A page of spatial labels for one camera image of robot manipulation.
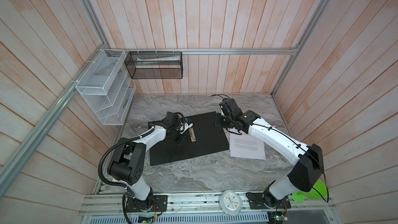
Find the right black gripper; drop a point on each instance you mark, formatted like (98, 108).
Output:
(217, 116)

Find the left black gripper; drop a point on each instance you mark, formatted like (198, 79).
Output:
(181, 139)

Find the blue black file folder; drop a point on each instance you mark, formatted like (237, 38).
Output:
(209, 139)

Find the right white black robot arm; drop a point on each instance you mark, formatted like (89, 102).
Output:
(307, 160)

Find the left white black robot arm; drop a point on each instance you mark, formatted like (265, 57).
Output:
(123, 164)

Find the metal folder clip bar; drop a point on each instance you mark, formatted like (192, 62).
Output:
(192, 135)

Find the white printed paper stack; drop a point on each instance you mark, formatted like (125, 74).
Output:
(246, 146)

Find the white round clock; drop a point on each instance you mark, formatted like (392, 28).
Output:
(231, 203)

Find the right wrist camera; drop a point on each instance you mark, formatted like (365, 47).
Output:
(229, 107)

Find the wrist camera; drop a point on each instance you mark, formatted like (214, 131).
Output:
(229, 107)
(185, 124)

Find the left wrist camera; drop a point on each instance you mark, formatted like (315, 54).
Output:
(185, 124)

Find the black mesh wall basket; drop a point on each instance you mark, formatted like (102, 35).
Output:
(154, 64)

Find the white wire mesh shelf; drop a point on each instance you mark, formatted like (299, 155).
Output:
(106, 88)

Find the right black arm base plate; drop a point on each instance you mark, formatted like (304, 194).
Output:
(256, 201)

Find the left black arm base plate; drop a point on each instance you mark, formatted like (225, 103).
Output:
(156, 203)

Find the aluminium front rail frame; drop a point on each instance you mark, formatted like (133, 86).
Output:
(204, 208)

